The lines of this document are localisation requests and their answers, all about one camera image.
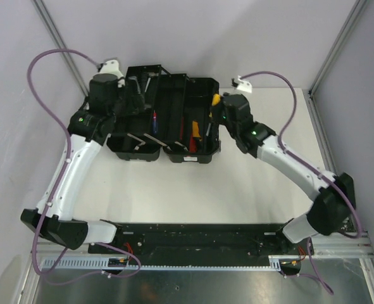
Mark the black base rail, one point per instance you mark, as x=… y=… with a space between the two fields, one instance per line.
x=205 y=244

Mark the blue screwdriver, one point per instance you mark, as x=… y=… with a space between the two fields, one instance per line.
x=155 y=123

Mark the left aluminium frame post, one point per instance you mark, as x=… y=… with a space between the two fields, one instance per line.
x=58 y=41

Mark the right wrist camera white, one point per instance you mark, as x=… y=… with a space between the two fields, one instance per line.
x=241 y=85

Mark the yellow handled screwdriver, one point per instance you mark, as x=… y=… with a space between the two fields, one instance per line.
x=214 y=112

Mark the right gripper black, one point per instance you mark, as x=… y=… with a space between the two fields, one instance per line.
x=216 y=111

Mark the red handled pliers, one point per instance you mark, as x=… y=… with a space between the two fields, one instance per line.
x=195 y=144

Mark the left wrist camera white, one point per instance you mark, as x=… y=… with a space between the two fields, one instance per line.
x=112 y=66

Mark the grey slotted cable duct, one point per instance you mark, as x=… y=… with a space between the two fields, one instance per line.
x=117 y=263

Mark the black plastic toolbox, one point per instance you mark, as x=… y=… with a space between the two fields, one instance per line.
x=172 y=96

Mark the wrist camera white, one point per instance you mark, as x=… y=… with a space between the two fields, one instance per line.
x=112 y=66
x=241 y=85

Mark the aluminium frame post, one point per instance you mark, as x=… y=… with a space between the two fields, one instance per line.
x=58 y=41
x=345 y=32

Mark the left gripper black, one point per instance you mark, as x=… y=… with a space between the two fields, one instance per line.
x=135 y=102

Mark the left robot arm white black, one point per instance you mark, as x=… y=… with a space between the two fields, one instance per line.
x=110 y=97

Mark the red black handled tool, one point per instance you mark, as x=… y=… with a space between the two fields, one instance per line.
x=182 y=129

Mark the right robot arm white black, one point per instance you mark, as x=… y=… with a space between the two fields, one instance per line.
x=332 y=195

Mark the right aluminium frame post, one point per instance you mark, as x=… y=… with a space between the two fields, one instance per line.
x=345 y=32

